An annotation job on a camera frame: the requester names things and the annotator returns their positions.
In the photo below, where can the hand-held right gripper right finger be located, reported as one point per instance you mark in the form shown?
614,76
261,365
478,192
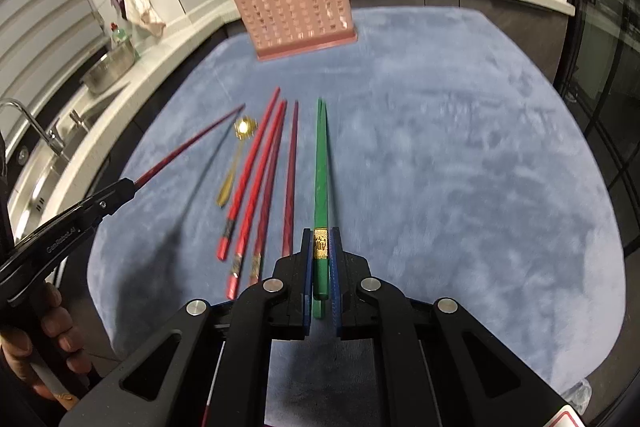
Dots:
334,307

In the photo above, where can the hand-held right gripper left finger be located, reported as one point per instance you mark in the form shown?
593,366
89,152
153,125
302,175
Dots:
306,307

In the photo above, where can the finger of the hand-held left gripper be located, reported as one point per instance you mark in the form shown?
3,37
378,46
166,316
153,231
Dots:
112,202

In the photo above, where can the dark red chopstick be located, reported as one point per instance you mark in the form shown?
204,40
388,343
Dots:
190,144
291,187

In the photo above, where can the green chopstick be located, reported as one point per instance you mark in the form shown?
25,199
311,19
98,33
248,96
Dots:
317,187
324,187

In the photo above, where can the white stick with orange end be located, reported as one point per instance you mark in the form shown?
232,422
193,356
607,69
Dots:
50,379

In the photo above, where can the pink utensil holder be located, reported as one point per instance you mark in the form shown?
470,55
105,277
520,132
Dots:
295,17

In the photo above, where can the person's left hand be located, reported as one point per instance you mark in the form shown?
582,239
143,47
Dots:
52,312

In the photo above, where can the steel sink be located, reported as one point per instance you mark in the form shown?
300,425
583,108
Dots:
45,192

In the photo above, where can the small chrome tap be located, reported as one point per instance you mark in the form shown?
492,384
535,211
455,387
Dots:
76,121

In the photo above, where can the chrome faucet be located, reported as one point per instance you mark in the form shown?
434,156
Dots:
37,127

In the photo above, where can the steel pot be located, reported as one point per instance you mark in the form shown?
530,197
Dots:
107,69

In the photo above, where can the gold spoon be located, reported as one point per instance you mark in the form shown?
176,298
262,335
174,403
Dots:
245,127

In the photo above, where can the green dish soap bottle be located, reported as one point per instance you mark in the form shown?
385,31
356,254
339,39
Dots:
121,38

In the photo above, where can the blue plush blanket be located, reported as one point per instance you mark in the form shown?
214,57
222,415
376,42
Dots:
450,157

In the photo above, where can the white window blinds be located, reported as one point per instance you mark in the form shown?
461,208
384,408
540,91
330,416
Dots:
45,7

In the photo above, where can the clear plastic bag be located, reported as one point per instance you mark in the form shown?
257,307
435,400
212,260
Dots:
580,397

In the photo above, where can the glass sliding door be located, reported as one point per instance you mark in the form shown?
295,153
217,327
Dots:
600,57

